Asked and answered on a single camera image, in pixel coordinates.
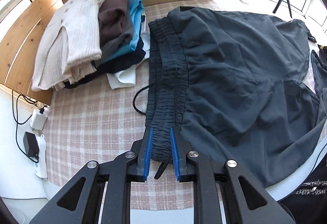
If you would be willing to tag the black power adapter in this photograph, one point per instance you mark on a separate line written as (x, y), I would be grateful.
(30, 143)

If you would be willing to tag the white folded garment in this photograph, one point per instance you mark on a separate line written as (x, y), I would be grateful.
(125, 78)

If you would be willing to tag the dark grey pants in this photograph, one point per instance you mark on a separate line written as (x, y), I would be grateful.
(230, 73)

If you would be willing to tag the blue folded garment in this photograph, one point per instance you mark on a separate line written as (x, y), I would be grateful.
(135, 25)

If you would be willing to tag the navy folded garment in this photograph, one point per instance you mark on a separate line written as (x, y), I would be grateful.
(122, 63)

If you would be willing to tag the cream knit cardigan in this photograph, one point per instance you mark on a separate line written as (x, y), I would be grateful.
(71, 35)

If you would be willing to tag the pine plank board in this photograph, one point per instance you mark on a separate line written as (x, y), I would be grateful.
(20, 42)

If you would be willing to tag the person's dark tweed clothing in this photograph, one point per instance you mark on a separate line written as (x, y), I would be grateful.
(306, 201)

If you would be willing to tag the white charger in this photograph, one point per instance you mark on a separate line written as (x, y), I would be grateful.
(38, 119)

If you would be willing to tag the grey folded garment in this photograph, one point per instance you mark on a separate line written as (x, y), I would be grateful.
(120, 42)

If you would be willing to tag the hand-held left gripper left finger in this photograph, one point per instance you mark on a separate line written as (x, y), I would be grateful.
(149, 152)

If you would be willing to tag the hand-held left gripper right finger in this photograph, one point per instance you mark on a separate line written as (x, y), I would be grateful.
(175, 152)

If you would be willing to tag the brown folded garment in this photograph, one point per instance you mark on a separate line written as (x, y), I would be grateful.
(112, 17)

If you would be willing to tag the white power strip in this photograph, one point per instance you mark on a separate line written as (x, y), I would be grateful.
(42, 162)

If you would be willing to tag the pink plaid blanket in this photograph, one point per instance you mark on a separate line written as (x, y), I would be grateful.
(89, 124)

